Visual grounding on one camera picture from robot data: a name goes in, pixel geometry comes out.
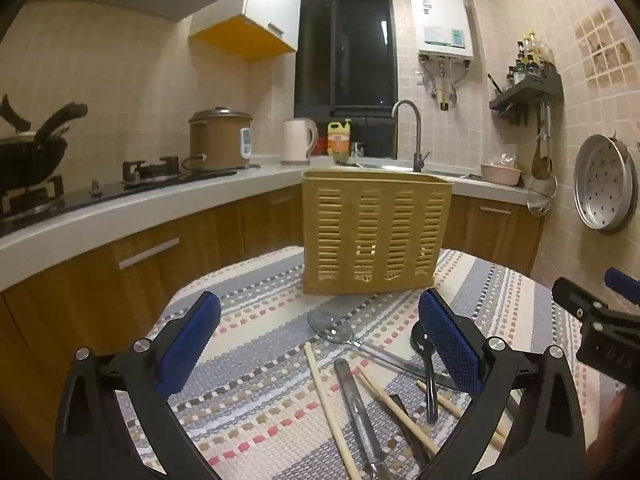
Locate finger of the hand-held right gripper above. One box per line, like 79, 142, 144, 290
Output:
603, 267, 640, 307
552, 277, 610, 322

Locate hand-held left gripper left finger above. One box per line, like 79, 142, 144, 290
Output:
54, 290, 223, 480

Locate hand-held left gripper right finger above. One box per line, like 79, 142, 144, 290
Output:
417, 287, 587, 480

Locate black spoon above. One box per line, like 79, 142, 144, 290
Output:
410, 320, 441, 424

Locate metal table knife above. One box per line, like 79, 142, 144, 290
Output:
333, 358, 387, 480

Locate yellow slotted utensil basket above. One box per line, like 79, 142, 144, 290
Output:
301, 169, 454, 296

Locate striped woven tablecloth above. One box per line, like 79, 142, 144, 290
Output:
117, 246, 626, 480

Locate dark metal utensil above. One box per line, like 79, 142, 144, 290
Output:
389, 393, 432, 467

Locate round metal steamer tray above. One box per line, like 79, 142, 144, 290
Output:
573, 132, 639, 234

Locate white kitchen countertop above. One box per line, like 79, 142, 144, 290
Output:
0, 159, 532, 292

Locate hanging wooden spoon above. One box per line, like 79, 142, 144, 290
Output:
531, 104, 552, 181

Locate pink bowl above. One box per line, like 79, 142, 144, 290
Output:
480, 162, 524, 189

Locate black gas stove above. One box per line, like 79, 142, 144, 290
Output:
0, 155, 237, 239

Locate steel kitchen sink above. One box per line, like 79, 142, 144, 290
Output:
350, 159, 482, 182

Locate brown rice cooker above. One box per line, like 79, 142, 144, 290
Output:
187, 106, 254, 171

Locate metal kitchen faucet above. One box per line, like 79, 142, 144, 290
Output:
391, 99, 431, 174

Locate white electric kettle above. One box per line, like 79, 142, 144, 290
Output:
281, 117, 320, 166

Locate yellow detergent bottle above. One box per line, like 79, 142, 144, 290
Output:
327, 118, 353, 165

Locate black frying pan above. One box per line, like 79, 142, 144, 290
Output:
0, 94, 89, 197

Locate water heater pipes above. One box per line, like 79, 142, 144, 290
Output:
416, 55, 472, 112

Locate dark window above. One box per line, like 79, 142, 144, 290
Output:
294, 0, 399, 159

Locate slotted spatula with metal handle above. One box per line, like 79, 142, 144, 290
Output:
307, 305, 427, 377

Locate dark wall shelf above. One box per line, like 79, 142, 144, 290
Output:
488, 72, 564, 127

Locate white wall water heater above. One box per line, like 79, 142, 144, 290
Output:
408, 0, 475, 59

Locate white and yellow wall cabinet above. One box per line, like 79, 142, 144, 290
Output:
188, 0, 304, 64

